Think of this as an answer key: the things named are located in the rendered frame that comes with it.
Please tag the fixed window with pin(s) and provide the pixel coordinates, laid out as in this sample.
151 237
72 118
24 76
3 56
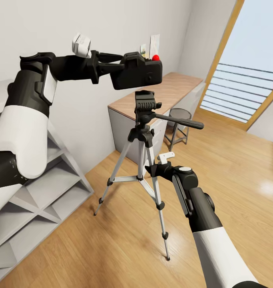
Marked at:
239 85

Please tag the bookcase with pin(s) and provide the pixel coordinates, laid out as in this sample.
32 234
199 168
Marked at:
39 207

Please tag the camera tripod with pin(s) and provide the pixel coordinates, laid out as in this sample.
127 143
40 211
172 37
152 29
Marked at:
145 103

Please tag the digital camera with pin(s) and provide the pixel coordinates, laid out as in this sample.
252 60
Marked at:
138 72

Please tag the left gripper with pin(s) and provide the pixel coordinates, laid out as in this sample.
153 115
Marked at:
99 64

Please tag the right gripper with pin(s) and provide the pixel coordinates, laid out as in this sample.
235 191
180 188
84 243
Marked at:
158 169

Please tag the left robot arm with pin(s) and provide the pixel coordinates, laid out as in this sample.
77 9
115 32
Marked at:
24 119

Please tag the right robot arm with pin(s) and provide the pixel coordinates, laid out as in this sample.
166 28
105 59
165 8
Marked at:
222 265

